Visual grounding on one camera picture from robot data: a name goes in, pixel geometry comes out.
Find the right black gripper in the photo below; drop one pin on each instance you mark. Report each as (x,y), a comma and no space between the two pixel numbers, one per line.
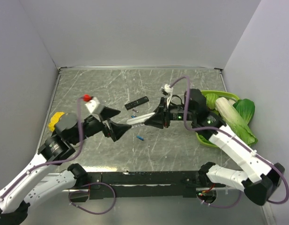
(160,117)

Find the large bok choy toy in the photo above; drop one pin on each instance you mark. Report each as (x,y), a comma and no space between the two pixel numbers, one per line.
(235,121)

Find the yellow cabbage toy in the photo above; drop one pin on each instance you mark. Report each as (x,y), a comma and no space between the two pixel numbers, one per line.
(54,119)

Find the green plastic basket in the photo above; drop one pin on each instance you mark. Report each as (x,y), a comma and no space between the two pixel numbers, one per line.
(228,96)

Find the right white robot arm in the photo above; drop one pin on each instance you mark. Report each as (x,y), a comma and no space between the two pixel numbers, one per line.
(258,178)

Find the green cabbage toy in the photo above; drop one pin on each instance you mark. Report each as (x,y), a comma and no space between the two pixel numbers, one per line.
(211,100)

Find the white remote control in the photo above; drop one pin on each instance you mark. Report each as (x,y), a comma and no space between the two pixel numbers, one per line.
(139,120)

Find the black mounting base plate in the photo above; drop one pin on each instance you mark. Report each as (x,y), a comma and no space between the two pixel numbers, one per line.
(144,184)

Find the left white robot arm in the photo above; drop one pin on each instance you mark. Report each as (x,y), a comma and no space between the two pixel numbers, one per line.
(25,191)

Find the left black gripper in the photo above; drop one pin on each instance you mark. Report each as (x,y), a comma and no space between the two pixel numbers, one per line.
(116,130)

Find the blue battery lone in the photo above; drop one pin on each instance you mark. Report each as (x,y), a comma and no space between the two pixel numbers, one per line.
(140,138)

